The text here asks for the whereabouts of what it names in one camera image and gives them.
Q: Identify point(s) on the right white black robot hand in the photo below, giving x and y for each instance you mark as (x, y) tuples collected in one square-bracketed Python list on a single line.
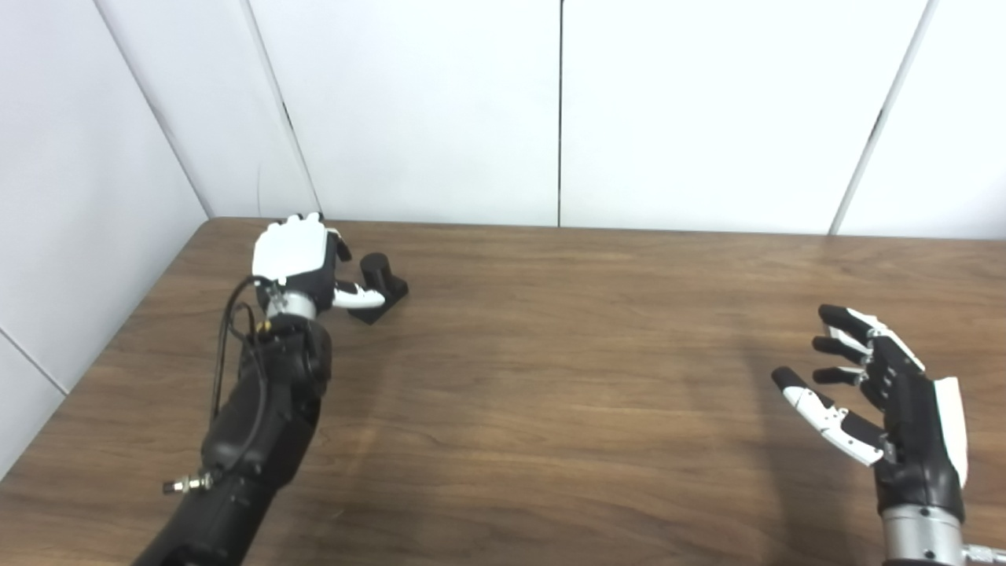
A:
[(916, 440)]

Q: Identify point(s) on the black peg with square base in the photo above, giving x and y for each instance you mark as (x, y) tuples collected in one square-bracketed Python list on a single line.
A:
[(377, 271)]

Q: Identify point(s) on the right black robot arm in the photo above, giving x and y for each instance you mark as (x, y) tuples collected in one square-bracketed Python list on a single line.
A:
[(919, 538)]

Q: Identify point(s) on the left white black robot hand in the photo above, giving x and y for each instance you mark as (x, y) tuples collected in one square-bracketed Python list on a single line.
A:
[(291, 251)]

